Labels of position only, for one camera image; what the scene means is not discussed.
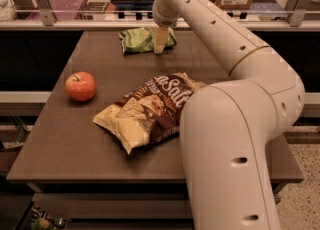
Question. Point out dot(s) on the purple plastic crate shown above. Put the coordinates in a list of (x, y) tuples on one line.
[(68, 9)]

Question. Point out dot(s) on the right metal railing bracket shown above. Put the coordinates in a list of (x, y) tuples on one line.
[(296, 10)]

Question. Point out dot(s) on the left metal railing bracket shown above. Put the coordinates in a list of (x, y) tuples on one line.
[(44, 13)]

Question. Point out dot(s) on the red apple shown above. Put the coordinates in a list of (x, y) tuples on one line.
[(80, 86)]

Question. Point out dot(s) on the green jalapeno chip bag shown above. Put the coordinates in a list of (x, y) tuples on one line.
[(140, 40)]

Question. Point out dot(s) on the brown sea salt chip bag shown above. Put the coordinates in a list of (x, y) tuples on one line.
[(151, 113)]

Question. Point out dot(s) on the brown table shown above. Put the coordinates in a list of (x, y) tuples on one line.
[(66, 146)]

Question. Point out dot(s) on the metal railing bracket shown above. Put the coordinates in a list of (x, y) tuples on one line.
[(296, 10), (44, 13)]

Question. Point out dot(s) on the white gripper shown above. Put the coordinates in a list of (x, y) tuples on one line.
[(164, 20)]

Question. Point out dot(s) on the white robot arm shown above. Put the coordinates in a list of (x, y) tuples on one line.
[(225, 127)]

